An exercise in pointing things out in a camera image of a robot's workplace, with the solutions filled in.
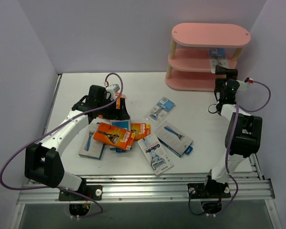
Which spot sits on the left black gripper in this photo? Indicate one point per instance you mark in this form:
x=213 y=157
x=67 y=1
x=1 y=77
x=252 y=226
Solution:
x=119 y=110

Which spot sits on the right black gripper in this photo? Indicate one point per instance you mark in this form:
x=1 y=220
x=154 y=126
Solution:
x=226 y=72

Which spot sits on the blue razor blister pack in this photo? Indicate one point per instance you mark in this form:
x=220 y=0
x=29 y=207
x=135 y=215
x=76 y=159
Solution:
x=160 y=111

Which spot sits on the white Gillette SkinGuard blister pack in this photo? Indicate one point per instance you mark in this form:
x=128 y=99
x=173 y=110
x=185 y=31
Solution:
x=155 y=154

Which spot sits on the orange gillette box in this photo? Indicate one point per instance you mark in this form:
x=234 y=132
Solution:
x=116 y=111
x=140 y=130
x=114 y=136

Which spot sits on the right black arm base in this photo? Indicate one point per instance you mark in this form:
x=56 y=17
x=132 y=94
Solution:
x=211 y=197

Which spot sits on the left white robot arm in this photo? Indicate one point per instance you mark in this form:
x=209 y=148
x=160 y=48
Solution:
x=43 y=159

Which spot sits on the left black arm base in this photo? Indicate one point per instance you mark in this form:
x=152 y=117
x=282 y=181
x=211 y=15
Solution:
x=83 y=203

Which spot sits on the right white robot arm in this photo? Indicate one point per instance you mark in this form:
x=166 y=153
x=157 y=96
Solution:
x=244 y=131

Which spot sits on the pink three-tier shelf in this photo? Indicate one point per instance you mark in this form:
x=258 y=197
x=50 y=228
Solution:
x=188 y=66

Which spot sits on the white blue Harry's box centre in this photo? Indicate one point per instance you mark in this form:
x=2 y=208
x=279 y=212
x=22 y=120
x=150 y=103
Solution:
x=124 y=124

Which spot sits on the orange Gillette box front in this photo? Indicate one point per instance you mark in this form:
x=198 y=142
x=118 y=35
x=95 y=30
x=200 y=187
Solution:
x=114 y=136

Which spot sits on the grey Harry's box left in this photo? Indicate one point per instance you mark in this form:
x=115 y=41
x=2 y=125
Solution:
x=91 y=148

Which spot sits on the grey harry's box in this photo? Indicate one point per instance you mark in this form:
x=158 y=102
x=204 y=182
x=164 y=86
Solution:
x=174 y=139
x=91 y=148

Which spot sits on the grey Harry's box right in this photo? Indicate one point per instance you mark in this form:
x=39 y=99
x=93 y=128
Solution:
x=174 y=139

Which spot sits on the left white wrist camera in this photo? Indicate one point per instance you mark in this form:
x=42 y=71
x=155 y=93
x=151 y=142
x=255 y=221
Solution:
x=111 y=90

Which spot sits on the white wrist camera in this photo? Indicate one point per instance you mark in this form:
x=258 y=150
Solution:
x=111 y=90
x=244 y=85

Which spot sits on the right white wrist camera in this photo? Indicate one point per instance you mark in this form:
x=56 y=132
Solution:
x=244 y=85

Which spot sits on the aluminium rail frame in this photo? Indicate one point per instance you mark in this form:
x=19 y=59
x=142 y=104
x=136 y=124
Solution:
x=128 y=178

